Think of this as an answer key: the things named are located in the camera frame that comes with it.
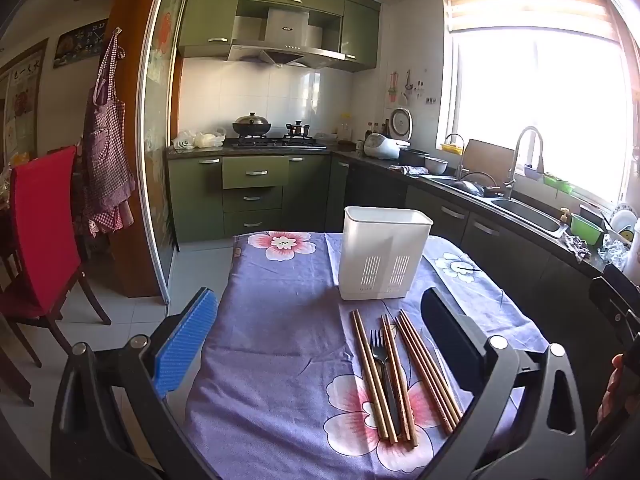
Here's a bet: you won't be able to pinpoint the white plastic utensil holder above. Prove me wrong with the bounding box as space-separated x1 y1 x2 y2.
339 206 434 302

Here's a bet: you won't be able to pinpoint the green base cabinets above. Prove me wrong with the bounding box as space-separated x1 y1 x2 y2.
167 152 616 361

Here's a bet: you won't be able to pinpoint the red checked apron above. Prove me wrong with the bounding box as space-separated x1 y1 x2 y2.
74 27 137 237

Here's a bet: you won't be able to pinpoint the calligraphy wall scroll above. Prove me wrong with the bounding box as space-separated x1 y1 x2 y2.
0 40 51 161

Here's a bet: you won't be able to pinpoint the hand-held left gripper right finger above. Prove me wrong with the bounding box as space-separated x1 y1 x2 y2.
420 287 588 480

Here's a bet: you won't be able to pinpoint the wooden cutting board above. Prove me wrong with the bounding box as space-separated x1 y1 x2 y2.
462 138 516 181

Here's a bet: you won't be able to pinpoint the window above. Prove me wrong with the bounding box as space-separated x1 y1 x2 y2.
442 0 640 206

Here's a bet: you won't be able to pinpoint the metal fork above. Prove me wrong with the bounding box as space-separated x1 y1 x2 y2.
369 329 403 438

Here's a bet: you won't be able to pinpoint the dark clock picture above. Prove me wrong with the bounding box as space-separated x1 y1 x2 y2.
52 19 108 68

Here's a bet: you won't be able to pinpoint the steel range hood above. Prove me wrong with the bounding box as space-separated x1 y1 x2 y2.
227 7 346 70

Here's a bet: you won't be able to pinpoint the open green drawer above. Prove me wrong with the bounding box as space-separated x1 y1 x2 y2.
221 156 291 190

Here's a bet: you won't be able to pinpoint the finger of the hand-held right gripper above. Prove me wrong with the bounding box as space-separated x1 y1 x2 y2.
602 263 640 306
589 277 640 344

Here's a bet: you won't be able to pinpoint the wooden door frame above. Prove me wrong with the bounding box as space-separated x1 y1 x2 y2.
106 0 173 298

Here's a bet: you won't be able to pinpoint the grey rag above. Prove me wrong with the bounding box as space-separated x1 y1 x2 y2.
565 234 593 263

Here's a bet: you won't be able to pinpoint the crumpled clear plastic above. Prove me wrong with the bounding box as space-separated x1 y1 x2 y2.
597 232 633 271

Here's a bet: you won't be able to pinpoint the black wok with lid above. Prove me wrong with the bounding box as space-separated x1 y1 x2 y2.
232 112 272 138

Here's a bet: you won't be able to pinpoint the white rice cooker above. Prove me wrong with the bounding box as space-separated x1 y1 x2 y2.
364 107 414 160

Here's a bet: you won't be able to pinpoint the gas stove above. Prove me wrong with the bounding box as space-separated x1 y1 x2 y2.
222 135 328 150

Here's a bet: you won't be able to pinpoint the white bottle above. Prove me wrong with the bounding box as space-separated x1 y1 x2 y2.
620 220 640 281

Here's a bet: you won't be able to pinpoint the dark stone countertop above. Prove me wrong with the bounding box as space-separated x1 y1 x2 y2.
166 142 640 286

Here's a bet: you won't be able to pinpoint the purple floral tablecloth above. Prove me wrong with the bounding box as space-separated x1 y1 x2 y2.
184 230 551 473

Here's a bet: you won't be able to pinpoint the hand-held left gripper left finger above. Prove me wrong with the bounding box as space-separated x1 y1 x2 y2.
50 287 221 480

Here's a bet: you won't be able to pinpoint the thin arched faucet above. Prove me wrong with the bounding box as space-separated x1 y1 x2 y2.
445 133 468 176

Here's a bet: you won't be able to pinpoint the white plastic bag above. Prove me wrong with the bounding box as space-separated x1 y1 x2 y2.
194 129 227 148

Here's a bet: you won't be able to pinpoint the window blind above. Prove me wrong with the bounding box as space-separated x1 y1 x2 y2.
444 0 623 41

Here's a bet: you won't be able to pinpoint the person's right hand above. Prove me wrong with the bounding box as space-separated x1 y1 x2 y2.
599 352 626 428

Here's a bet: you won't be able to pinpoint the tall steel faucet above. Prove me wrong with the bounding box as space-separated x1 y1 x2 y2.
502 126 545 200

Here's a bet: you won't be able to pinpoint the white plate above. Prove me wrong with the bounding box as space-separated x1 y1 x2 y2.
607 202 640 241

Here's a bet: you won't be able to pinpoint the green plastic basin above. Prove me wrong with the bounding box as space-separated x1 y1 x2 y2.
570 213 606 246
542 172 575 195

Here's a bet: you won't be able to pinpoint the red covered wooden chair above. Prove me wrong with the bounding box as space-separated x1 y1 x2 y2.
0 145 113 368

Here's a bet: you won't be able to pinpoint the steel sink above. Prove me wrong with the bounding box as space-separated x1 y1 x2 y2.
425 172 571 240

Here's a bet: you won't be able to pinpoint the bunch of wooden chopsticks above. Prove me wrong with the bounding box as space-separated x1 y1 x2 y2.
350 309 463 450

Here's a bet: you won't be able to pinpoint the green upper cabinets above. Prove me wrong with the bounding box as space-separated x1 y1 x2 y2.
177 0 382 73

